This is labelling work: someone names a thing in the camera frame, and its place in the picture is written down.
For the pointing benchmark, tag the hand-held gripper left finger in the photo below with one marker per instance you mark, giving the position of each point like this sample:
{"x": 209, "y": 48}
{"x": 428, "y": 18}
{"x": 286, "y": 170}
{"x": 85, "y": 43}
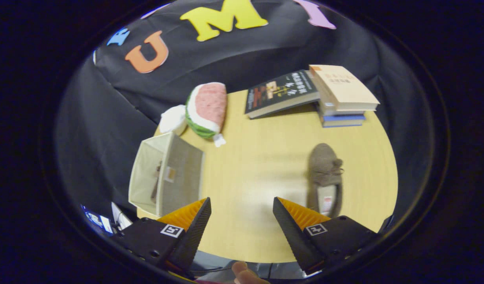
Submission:
{"x": 194, "y": 232}

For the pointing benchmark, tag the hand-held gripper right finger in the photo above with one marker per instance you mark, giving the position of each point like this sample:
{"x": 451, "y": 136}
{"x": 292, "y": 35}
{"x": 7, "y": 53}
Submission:
{"x": 293, "y": 236}

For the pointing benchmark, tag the beige fabric storage box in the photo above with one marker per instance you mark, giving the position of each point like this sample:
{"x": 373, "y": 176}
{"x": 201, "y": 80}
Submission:
{"x": 183, "y": 177}

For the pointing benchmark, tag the blue printed packet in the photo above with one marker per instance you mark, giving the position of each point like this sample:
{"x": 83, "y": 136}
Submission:
{"x": 96, "y": 219}

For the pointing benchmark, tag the white plush toy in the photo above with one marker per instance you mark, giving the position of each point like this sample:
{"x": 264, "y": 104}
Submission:
{"x": 174, "y": 119}

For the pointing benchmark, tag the black backdrop cloth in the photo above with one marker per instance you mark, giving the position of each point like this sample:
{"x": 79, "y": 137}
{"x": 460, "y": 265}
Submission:
{"x": 108, "y": 118}

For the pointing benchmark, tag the brown slipper shoe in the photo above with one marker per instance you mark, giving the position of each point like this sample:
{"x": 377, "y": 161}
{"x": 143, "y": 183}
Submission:
{"x": 324, "y": 169}
{"x": 157, "y": 183}

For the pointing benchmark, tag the watermelon slice plush toy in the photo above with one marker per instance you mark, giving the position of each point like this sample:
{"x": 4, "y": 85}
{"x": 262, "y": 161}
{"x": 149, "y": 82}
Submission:
{"x": 208, "y": 104}

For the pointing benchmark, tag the black cover book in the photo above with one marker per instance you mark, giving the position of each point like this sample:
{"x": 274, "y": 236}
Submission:
{"x": 281, "y": 92}

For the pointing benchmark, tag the beige cover book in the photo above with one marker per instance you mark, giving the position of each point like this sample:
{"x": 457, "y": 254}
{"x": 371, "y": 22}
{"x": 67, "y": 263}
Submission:
{"x": 342, "y": 88}

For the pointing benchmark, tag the blue cover book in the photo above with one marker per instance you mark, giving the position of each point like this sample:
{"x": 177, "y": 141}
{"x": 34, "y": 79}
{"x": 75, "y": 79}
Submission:
{"x": 342, "y": 120}

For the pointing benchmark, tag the person's grey clothing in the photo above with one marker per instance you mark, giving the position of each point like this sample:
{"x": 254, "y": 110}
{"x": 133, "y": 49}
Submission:
{"x": 222, "y": 261}

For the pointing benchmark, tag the white flat board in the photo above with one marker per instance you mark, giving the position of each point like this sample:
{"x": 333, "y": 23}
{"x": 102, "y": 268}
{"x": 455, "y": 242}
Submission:
{"x": 120, "y": 216}

